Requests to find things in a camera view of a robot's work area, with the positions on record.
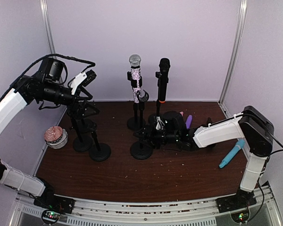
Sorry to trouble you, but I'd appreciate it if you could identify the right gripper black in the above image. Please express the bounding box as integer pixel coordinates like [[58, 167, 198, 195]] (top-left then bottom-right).
[[133, 124, 179, 150]]

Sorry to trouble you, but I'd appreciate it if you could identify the black stand of purple microphone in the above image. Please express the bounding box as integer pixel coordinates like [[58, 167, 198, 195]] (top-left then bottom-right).
[[129, 90, 153, 161]]

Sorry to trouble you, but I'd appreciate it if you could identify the black stand of rhinestone microphone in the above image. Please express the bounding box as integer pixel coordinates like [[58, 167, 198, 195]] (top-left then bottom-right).
[[127, 72, 145, 131]]

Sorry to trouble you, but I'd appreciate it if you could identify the black stand of blue microphone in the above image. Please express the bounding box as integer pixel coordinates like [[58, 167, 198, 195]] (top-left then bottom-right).
[[71, 118, 93, 152]]

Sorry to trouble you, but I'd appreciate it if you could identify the purple microphone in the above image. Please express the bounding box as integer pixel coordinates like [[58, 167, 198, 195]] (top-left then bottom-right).
[[185, 115, 193, 129]]

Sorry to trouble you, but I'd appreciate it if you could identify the rhinestone silver microphone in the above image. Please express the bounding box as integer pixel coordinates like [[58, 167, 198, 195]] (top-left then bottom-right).
[[128, 54, 142, 103]]

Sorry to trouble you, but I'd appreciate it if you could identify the blue microphone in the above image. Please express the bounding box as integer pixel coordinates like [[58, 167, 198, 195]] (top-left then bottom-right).
[[219, 139, 245, 169]]

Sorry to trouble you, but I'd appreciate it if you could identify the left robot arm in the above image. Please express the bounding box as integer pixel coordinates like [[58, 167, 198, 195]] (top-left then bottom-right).
[[0, 54, 100, 209]]

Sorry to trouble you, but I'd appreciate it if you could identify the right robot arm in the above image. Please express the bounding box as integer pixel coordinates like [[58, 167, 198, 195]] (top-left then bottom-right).
[[130, 105, 274, 208]]

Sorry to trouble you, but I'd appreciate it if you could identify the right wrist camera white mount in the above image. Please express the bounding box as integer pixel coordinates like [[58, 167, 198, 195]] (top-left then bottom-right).
[[155, 116, 167, 130]]

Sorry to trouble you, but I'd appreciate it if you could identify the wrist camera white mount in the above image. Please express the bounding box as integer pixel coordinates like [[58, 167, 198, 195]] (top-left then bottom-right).
[[155, 116, 167, 130], [67, 70, 97, 96]]

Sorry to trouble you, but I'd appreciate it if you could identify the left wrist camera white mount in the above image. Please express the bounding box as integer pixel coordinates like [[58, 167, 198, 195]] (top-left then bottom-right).
[[67, 70, 97, 96]]

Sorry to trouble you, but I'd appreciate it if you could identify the black stand of orange-ring microphone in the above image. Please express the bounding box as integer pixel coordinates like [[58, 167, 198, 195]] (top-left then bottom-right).
[[148, 72, 169, 124]]

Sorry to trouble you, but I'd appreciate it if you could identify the black microphone orange ring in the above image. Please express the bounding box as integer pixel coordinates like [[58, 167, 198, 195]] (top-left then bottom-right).
[[158, 57, 171, 104]]

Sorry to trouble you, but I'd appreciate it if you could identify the front aluminium rail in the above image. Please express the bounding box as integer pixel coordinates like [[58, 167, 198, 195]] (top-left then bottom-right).
[[10, 186, 283, 226]]

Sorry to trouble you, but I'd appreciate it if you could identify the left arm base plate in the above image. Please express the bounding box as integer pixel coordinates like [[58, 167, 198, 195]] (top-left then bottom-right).
[[33, 195, 75, 214]]

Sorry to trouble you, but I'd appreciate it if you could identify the left aluminium corner post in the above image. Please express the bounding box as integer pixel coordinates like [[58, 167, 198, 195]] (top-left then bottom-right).
[[39, 0, 70, 106]]

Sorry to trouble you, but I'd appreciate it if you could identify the aluminium corner post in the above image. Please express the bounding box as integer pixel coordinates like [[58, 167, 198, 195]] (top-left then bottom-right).
[[219, 0, 248, 105], [39, 0, 70, 106]]

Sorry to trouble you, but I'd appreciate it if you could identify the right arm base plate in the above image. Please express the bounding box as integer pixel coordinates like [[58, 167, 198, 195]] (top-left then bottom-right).
[[216, 195, 257, 213]]

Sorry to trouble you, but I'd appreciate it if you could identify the right aluminium corner post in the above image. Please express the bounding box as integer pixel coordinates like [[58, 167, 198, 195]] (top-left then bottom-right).
[[219, 0, 248, 105]]

